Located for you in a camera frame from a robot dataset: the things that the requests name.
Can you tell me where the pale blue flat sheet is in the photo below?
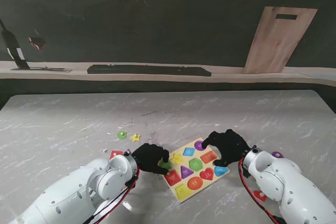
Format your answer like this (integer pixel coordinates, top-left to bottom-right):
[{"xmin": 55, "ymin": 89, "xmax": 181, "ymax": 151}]
[{"xmin": 299, "ymin": 72, "xmax": 336, "ymax": 80}]

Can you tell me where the black bottle-shaped stand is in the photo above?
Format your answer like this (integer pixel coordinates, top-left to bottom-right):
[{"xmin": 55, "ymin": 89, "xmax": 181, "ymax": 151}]
[{"xmin": 0, "ymin": 18, "xmax": 30, "ymax": 70}]

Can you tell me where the red heart puzzle piece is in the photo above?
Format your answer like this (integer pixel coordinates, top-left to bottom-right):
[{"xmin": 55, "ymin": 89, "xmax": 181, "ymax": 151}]
[{"xmin": 253, "ymin": 189, "xmax": 268, "ymax": 204}]

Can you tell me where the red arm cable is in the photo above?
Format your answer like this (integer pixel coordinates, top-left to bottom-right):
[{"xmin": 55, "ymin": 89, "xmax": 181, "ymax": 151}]
[
  {"xmin": 238, "ymin": 155, "xmax": 287, "ymax": 224},
  {"xmin": 86, "ymin": 165, "xmax": 141, "ymax": 224}
]

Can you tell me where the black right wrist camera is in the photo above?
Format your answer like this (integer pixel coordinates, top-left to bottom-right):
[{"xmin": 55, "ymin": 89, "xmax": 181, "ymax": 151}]
[{"xmin": 240, "ymin": 167, "xmax": 252, "ymax": 180}]

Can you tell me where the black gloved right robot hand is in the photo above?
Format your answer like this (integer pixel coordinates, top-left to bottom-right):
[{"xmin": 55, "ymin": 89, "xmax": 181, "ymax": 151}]
[{"xmin": 201, "ymin": 129, "xmax": 253, "ymax": 168}]

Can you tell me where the flat thin tray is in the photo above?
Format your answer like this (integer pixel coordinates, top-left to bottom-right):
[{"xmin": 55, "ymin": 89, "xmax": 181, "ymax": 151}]
[{"xmin": 10, "ymin": 66, "xmax": 72, "ymax": 73}]

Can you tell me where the wooden cutting board with slot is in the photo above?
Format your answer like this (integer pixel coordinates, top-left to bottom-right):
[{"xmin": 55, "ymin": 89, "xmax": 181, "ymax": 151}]
[{"xmin": 241, "ymin": 6, "xmax": 318, "ymax": 74}]

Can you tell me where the wooden shape puzzle board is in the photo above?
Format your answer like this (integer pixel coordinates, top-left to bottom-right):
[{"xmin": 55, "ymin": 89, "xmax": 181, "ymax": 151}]
[{"xmin": 160, "ymin": 137, "xmax": 231, "ymax": 204}]

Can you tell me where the light wooden shelf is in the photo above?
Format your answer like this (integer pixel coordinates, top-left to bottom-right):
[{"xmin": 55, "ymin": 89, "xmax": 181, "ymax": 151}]
[{"xmin": 0, "ymin": 60, "xmax": 336, "ymax": 87}]

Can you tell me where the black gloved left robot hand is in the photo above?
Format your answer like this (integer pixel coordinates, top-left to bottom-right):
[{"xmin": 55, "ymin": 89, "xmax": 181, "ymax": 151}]
[{"xmin": 130, "ymin": 143, "xmax": 171, "ymax": 176}]

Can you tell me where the black keyboard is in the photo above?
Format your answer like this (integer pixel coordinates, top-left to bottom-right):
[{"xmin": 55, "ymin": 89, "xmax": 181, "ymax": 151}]
[{"xmin": 87, "ymin": 64, "xmax": 212, "ymax": 77}]

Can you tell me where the red left arm cable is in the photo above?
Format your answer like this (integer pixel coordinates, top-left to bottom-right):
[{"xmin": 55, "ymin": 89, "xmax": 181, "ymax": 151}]
[{"xmin": 86, "ymin": 165, "xmax": 141, "ymax": 224}]

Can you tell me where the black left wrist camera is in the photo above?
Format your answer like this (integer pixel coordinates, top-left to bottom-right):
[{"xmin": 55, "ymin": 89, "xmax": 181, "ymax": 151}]
[{"xmin": 122, "ymin": 178, "xmax": 138, "ymax": 191}]

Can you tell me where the red and black object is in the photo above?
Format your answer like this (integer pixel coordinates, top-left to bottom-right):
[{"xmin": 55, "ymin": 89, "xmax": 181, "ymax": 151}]
[{"xmin": 27, "ymin": 36, "xmax": 47, "ymax": 51}]

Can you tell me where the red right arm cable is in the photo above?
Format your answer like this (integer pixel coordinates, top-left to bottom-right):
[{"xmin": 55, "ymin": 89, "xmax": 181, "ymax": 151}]
[{"xmin": 238, "ymin": 155, "xmax": 287, "ymax": 224}]

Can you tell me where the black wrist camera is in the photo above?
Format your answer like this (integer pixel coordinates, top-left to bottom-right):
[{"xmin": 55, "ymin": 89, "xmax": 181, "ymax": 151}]
[
  {"xmin": 122, "ymin": 178, "xmax": 138, "ymax": 191},
  {"xmin": 240, "ymin": 167, "xmax": 252, "ymax": 180}
]

